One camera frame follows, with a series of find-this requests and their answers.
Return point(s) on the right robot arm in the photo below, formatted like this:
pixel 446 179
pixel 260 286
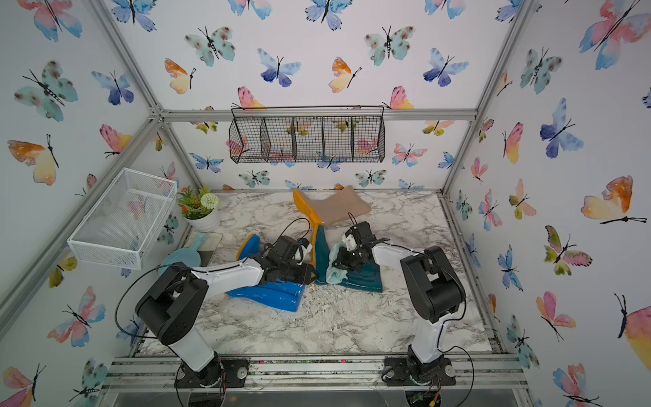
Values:
pixel 434 288

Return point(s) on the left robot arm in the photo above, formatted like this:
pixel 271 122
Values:
pixel 170 308

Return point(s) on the beige rubber boot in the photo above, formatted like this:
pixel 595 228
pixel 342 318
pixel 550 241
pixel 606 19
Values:
pixel 328 211

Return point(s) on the black wire wall basket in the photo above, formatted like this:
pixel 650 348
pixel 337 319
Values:
pixel 307 135

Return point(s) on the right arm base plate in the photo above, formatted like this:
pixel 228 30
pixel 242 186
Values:
pixel 408 371

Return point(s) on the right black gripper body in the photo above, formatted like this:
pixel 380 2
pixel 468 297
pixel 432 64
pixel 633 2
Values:
pixel 349 259

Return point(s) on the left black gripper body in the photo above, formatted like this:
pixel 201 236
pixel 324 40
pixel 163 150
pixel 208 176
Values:
pixel 295 273

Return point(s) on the aluminium front rail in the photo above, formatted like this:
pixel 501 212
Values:
pixel 276 373

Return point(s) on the white mesh wall basket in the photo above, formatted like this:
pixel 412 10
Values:
pixel 127 217

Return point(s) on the mint green fluffy cloth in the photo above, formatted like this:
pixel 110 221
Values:
pixel 334 274

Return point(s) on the blue rubber boot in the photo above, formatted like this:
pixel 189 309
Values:
pixel 280 296

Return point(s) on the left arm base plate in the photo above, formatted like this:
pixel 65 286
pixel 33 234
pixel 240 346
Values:
pixel 219 373

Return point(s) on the potted plant white pot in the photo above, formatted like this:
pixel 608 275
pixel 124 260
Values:
pixel 200 208

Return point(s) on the teal green rubber boot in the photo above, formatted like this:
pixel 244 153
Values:
pixel 369 279

